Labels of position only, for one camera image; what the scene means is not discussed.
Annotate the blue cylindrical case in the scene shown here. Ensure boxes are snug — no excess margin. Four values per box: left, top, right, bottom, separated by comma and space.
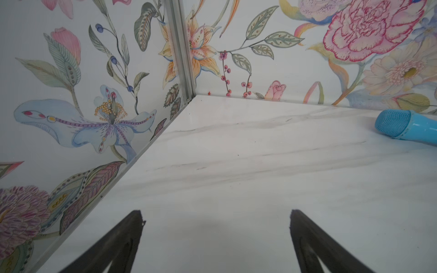
374, 109, 437, 146

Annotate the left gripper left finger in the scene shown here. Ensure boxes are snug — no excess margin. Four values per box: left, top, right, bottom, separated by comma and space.
61, 210, 146, 273

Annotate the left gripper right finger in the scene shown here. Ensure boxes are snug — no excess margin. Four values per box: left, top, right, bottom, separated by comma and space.
290, 209, 372, 273

